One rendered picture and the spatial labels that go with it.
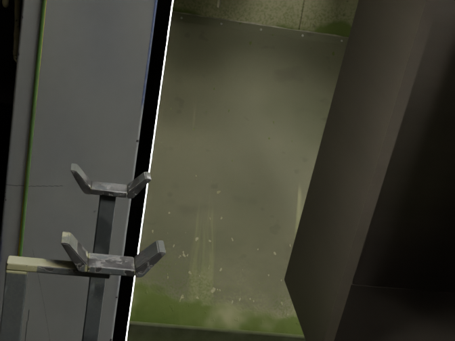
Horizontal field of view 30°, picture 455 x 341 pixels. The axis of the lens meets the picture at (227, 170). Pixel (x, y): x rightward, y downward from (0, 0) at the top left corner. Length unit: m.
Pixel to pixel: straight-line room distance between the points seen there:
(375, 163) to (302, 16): 1.48
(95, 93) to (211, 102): 1.79
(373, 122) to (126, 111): 0.71
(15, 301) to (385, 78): 1.21
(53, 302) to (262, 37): 1.99
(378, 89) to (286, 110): 1.28
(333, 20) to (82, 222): 2.08
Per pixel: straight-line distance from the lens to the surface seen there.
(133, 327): 2.75
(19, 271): 0.66
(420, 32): 1.65
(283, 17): 3.15
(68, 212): 1.25
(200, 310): 2.78
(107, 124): 1.21
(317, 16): 3.17
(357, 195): 1.82
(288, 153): 2.98
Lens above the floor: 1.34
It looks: 14 degrees down
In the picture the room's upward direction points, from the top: 9 degrees clockwise
